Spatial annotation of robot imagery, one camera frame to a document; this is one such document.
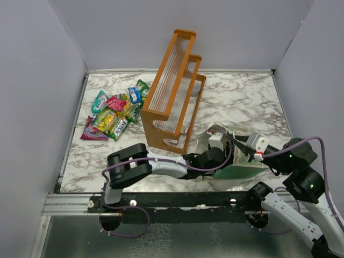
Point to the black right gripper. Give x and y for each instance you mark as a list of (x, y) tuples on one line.
[(240, 141)]

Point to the green patterned paper bag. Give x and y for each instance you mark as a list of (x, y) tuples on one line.
[(239, 167)]

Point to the green apple tea packet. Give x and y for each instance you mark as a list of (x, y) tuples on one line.
[(142, 88)]

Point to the blue white snack packet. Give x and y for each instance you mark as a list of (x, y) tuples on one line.
[(134, 95)]

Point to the yellow green striped packet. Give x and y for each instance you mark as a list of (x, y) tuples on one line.
[(130, 110)]

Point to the green Fox's snack packet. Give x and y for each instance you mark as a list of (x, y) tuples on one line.
[(117, 128)]

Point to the red snack packet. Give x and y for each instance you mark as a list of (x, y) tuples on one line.
[(116, 102)]

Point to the yellow fruit snack packet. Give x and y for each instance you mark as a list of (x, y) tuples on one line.
[(105, 119)]

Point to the teal snack packet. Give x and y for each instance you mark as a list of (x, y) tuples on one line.
[(99, 102)]

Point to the purple berry snack packet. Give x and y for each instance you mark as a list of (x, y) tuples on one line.
[(92, 133)]

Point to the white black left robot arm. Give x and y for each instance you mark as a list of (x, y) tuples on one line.
[(132, 164)]

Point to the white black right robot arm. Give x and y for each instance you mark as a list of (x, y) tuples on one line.
[(324, 234)]

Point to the red white small box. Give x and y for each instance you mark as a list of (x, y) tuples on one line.
[(174, 141)]

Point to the orange wooden tiered rack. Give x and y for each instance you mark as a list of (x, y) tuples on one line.
[(167, 102)]

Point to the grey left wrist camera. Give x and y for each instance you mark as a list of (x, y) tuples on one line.
[(216, 140)]

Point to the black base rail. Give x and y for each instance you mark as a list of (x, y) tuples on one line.
[(182, 207)]

